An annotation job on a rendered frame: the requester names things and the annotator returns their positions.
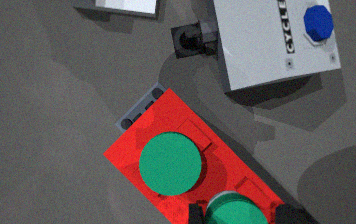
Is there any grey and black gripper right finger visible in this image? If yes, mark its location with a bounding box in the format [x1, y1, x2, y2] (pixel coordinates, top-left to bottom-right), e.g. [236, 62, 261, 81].
[275, 204, 313, 224]

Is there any green screw cap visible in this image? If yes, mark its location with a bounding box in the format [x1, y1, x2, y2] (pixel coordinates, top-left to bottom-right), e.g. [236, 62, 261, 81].
[205, 193, 268, 224]
[139, 131, 202, 196]

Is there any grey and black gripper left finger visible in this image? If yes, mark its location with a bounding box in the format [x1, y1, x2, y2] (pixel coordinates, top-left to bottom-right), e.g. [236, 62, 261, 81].
[189, 204, 206, 224]

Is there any grey key housing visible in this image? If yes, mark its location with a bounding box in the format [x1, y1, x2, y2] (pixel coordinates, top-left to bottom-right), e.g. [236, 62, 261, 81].
[170, 0, 341, 93]

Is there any grey tray with round recesses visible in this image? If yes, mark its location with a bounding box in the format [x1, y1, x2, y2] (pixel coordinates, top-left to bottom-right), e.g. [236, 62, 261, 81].
[66, 0, 157, 17]

